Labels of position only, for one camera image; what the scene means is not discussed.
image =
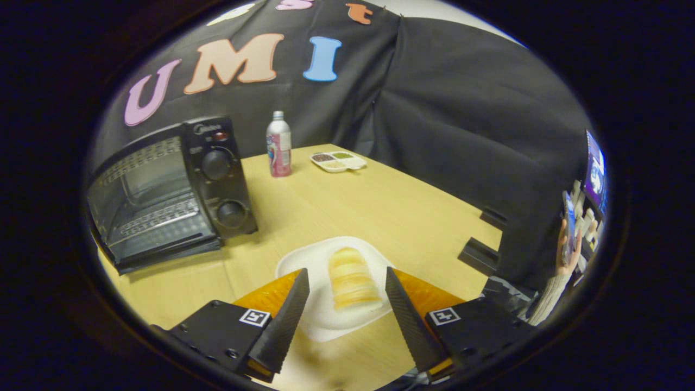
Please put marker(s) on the white square plate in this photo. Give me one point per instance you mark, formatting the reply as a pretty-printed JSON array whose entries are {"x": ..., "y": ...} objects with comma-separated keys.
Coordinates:
[{"x": 315, "y": 260}]

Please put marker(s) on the blue monitor screen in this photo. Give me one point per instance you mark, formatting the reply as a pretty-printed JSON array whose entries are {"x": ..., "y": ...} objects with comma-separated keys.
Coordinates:
[{"x": 595, "y": 174}]

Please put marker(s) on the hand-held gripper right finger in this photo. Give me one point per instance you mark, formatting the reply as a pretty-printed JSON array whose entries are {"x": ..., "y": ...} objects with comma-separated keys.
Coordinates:
[{"x": 412, "y": 326}]

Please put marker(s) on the black table clamp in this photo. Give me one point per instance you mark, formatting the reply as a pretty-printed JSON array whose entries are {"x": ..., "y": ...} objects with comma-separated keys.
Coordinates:
[
  {"x": 493, "y": 218},
  {"x": 478, "y": 255}
]

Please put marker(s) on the pink label drink bottle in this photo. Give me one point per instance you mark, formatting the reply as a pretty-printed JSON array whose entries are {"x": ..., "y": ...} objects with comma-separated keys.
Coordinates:
[{"x": 279, "y": 146}]

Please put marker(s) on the white divided seasoning tray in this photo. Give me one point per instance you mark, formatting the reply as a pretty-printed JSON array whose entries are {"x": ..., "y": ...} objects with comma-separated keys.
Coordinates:
[{"x": 339, "y": 161}]

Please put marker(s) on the black backdrop cloth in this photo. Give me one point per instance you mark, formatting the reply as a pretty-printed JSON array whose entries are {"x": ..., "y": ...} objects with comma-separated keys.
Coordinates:
[{"x": 461, "y": 108}]

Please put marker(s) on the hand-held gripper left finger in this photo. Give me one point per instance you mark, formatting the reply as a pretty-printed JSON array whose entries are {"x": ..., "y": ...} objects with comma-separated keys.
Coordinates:
[{"x": 285, "y": 326}]

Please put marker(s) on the black toaster oven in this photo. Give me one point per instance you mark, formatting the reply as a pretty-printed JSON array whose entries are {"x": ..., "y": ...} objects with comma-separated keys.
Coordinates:
[{"x": 217, "y": 163}]

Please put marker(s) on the sliced bread loaf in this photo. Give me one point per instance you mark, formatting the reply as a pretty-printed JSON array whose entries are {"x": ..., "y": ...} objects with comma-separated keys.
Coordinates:
[{"x": 352, "y": 277}]

